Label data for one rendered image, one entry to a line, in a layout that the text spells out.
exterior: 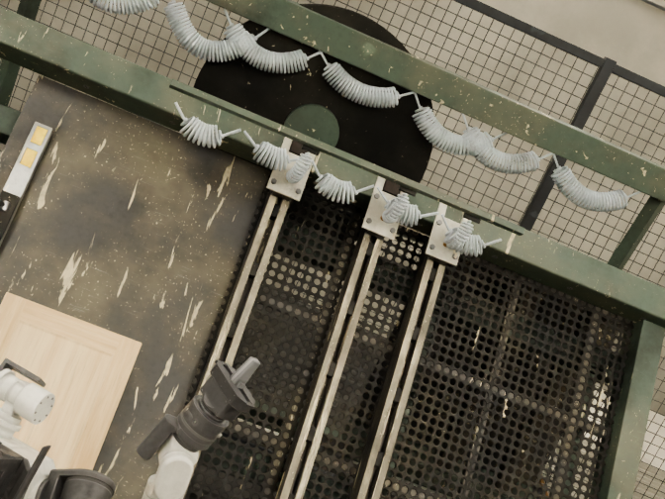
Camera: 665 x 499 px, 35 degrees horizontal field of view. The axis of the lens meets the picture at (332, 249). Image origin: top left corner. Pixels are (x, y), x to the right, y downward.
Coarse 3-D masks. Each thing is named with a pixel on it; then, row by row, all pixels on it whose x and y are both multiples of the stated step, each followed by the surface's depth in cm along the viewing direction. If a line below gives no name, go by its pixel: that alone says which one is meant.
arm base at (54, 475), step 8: (56, 472) 195; (64, 472) 195; (72, 472) 194; (80, 472) 193; (88, 472) 193; (96, 472) 194; (48, 480) 195; (56, 480) 194; (64, 480) 196; (96, 480) 193; (104, 480) 194; (112, 480) 196; (48, 488) 193; (56, 488) 194; (112, 488) 195; (48, 496) 192; (56, 496) 194
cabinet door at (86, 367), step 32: (0, 320) 270; (32, 320) 272; (64, 320) 274; (0, 352) 267; (32, 352) 270; (64, 352) 272; (96, 352) 274; (128, 352) 276; (64, 384) 270; (96, 384) 272; (64, 416) 268; (96, 416) 270; (64, 448) 265; (96, 448) 267
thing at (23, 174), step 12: (48, 132) 286; (36, 144) 284; (36, 156) 282; (24, 168) 281; (36, 168) 285; (12, 180) 279; (24, 180) 280; (12, 192) 278; (24, 192) 281; (12, 216) 277
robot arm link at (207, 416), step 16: (224, 368) 207; (208, 384) 206; (224, 384) 203; (192, 400) 206; (208, 400) 205; (224, 400) 203; (240, 400) 201; (192, 416) 204; (208, 416) 204; (224, 416) 203; (192, 432) 204; (208, 432) 204
